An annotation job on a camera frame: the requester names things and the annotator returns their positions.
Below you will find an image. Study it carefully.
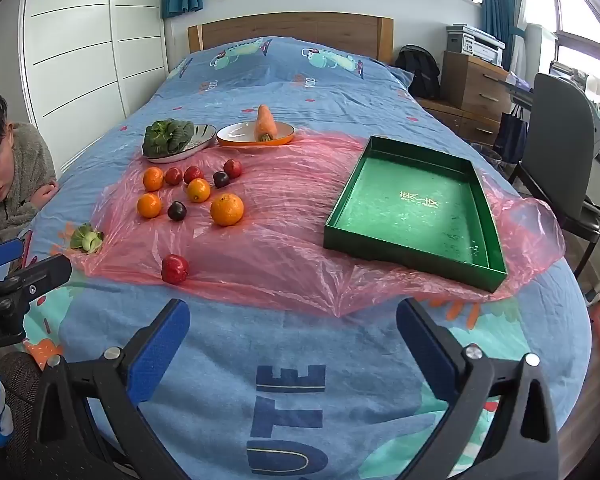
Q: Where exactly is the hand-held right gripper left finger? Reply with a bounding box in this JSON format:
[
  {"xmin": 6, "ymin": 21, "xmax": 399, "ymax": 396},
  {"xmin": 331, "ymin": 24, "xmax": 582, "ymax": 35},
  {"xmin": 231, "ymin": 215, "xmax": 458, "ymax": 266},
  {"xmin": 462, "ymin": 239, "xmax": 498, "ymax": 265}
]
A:
[{"xmin": 27, "ymin": 299, "xmax": 191, "ymax": 480}]

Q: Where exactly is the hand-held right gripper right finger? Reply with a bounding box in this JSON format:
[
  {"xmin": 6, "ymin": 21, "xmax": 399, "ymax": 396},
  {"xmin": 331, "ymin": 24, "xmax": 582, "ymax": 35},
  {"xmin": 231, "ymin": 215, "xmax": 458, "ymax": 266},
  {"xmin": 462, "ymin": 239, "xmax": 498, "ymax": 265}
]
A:
[{"xmin": 395, "ymin": 299, "xmax": 559, "ymax": 480}]

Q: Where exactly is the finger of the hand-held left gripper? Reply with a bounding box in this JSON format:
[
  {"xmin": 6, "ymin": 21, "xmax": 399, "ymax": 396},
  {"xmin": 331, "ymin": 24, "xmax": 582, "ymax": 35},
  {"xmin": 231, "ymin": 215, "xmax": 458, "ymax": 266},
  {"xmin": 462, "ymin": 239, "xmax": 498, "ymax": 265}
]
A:
[
  {"xmin": 0, "ymin": 254, "xmax": 74, "ymax": 312},
  {"xmin": 0, "ymin": 239, "xmax": 25, "ymax": 275}
]

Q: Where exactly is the large red apple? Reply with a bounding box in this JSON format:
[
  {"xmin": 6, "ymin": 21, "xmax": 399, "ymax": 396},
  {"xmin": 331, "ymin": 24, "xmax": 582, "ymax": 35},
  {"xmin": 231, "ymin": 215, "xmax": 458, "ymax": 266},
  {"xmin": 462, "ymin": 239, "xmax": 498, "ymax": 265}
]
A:
[{"xmin": 160, "ymin": 254, "xmax": 190, "ymax": 285}]

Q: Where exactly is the green rectangular tray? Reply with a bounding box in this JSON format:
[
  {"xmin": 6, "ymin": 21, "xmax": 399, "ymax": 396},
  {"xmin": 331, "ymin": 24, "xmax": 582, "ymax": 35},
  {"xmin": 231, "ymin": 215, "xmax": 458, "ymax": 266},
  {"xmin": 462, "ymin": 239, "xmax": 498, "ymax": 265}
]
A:
[{"xmin": 323, "ymin": 135, "xmax": 508, "ymax": 293}]

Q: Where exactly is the large orange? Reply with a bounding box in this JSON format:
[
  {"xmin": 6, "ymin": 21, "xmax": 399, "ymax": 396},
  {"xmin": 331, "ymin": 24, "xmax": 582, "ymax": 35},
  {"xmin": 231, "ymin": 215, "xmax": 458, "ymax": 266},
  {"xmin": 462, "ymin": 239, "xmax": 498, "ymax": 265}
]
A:
[{"xmin": 210, "ymin": 193, "xmax": 244, "ymax": 227}]

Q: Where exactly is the small bok choy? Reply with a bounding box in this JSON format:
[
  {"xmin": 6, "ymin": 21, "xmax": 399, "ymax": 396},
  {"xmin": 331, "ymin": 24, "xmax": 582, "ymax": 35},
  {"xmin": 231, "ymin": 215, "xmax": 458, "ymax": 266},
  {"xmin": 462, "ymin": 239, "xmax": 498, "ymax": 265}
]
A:
[{"xmin": 70, "ymin": 223, "xmax": 104, "ymax": 254}]

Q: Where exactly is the dark herringbone clothing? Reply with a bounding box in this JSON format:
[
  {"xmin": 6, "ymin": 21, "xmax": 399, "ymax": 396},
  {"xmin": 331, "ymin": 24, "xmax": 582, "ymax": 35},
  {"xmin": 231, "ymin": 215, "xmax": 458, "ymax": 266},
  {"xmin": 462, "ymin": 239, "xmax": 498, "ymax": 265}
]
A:
[{"xmin": 0, "ymin": 352, "xmax": 48, "ymax": 480}]

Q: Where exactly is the pink plastic sheet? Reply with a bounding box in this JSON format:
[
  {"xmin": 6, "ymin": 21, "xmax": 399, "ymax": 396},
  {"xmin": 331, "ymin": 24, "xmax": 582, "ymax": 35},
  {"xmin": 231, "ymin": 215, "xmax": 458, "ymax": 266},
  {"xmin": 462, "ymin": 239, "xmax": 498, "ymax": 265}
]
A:
[{"xmin": 77, "ymin": 127, "xmax": 566, "ymax": 319}]

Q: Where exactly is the large bok choy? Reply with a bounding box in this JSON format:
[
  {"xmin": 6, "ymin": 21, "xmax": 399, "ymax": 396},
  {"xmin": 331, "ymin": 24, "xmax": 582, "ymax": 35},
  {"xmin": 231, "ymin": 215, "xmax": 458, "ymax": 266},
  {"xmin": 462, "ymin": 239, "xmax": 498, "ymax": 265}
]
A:
[{"xmin": 142, "ymin": 119, "xmax": 195, "ymax": 158}]

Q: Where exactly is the clear trash bin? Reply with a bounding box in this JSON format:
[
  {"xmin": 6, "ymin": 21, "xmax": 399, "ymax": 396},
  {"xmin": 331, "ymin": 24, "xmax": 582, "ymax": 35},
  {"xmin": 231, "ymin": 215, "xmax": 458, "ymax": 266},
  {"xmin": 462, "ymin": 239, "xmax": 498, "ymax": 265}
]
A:
[{"xmin": 472, "ymin": 142, "xmax": 503, "ymax": 171}]

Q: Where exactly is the orange white bowl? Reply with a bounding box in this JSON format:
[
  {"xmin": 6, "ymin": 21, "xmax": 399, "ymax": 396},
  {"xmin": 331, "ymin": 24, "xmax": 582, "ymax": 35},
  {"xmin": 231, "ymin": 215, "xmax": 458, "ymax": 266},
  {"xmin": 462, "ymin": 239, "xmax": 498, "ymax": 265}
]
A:
[{"xmin": 216, "ymin": 121, "xmax": 296, "ymax": 147}]

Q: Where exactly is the navy bag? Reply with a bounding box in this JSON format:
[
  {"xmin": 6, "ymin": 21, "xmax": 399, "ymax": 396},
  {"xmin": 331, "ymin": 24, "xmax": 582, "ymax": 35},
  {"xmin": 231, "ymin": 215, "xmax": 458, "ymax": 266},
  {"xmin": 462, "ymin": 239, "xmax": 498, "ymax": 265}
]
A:
[{"xmin": 492, "ymin": 105, "xmax": 529, "ymax": 165}]

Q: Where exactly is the low wooden nightstand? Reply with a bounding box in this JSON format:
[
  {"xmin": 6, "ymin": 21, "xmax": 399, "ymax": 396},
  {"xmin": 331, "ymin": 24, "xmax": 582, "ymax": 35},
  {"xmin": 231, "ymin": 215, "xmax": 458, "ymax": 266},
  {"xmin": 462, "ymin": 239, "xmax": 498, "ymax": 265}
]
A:
[{"xmin": 415, "ymin": 97, "xmax": 501, "ymax": 146}]

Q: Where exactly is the grey chair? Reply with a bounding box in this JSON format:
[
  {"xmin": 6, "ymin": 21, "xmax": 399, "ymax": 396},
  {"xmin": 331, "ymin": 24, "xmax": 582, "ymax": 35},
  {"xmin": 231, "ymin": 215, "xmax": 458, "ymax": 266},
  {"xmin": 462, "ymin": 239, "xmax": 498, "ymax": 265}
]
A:
[{"xmin": 507, "ymin": 72, "xmax": 600, "ymax": 281}]

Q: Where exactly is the white wardrobe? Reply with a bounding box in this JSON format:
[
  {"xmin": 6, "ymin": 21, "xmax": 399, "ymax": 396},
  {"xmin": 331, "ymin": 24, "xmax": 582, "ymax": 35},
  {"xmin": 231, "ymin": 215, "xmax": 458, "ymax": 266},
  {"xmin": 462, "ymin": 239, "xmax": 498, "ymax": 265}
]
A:
[{"xmin": 19, "ymin": 0, "xmax": 169, "ymax": 133}]

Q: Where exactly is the carrot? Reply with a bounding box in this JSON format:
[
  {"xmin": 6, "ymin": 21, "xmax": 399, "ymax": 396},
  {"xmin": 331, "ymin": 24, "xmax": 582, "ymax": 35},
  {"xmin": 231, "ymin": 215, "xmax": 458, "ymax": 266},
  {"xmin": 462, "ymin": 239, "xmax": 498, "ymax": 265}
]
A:
[{"xmin": 256, "ymin": 104, "xmax": 278, "ymax": 142}]

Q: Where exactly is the wooden drawer cabinet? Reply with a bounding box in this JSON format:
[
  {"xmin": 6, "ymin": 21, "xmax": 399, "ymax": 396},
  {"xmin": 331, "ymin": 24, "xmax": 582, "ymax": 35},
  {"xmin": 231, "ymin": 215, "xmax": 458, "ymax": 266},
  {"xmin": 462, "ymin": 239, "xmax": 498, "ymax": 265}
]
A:
[{"xmin": 440, "ymin": 51, "xmax": 518, "ymax": 123}]

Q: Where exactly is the black backpack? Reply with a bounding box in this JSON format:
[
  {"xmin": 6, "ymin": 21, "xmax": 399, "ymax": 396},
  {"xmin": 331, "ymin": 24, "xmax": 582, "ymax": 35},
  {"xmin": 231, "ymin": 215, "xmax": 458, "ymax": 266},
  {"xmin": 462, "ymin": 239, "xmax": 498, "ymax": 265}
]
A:
[{"xmin": 394, "ymin": 45, "xmax": 442, "ymax": 101}]

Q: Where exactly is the white printer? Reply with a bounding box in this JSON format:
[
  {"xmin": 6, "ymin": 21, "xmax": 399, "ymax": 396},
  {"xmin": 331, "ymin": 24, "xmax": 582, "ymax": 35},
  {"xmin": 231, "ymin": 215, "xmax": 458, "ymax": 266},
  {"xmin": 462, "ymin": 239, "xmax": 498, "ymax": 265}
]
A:
[{"xmin": 446, "ymin": 24, "xmax": 506, "ymax": 65}]

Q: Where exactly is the wooden headboard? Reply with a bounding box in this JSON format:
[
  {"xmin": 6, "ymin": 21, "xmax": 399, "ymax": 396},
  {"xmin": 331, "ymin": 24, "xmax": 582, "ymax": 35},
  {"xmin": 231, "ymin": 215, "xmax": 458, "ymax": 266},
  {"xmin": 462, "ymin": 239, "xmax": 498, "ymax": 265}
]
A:
[{"xmin": 187, "ymin": 11, "xmax": 395, "ymax": 66}]

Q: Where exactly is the window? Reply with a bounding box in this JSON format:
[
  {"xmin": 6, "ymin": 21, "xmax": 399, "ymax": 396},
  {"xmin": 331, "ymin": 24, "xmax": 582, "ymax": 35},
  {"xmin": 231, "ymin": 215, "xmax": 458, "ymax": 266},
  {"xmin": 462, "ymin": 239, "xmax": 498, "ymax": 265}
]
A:
[{"xmin": 550, "ymin": 0, "xmax": 600, "ymax": 76}]

